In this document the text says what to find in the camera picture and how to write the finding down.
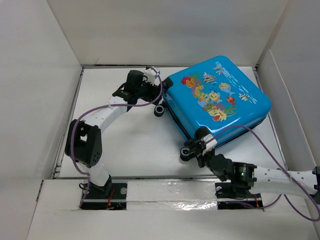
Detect blue hard-shell suitcase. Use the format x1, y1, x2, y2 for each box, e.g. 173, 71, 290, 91
153, 55, 273, 163

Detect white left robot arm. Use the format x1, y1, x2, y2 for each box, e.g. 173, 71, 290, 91
64, 67, 163, 199

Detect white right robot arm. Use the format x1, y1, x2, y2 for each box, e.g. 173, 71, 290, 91
197, 153, 320, 204

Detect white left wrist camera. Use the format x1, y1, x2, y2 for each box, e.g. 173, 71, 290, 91
142, 66, 160, 85

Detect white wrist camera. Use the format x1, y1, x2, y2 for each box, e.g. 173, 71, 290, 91
201, 133, 218, 156
142, 66, 160, 85

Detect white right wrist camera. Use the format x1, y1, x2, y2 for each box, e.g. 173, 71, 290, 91
201, 133, 218, 156

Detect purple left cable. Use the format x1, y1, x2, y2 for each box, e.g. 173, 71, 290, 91
69, 66, 164, 208

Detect purple cable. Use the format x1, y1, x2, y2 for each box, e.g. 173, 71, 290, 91
69, 66, 164, 208
208, 124, 320, 222

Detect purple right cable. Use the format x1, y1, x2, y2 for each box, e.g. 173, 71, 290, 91
208, 124, 320, 222

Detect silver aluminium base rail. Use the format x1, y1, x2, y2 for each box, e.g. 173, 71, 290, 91
52, 172, 276, 211

